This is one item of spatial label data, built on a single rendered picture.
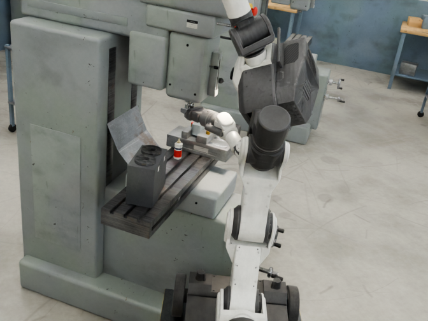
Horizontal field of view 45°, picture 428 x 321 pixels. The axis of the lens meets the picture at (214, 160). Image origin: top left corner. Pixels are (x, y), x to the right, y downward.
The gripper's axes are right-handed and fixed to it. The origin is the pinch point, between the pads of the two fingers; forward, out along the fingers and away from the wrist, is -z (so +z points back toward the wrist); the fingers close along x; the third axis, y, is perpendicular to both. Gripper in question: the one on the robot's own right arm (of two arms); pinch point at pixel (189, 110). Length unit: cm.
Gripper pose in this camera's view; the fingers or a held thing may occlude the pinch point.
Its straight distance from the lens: 259.4
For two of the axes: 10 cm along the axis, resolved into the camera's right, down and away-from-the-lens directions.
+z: 7.4, 3.6, -5.6
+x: -6.6, 2.6, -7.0
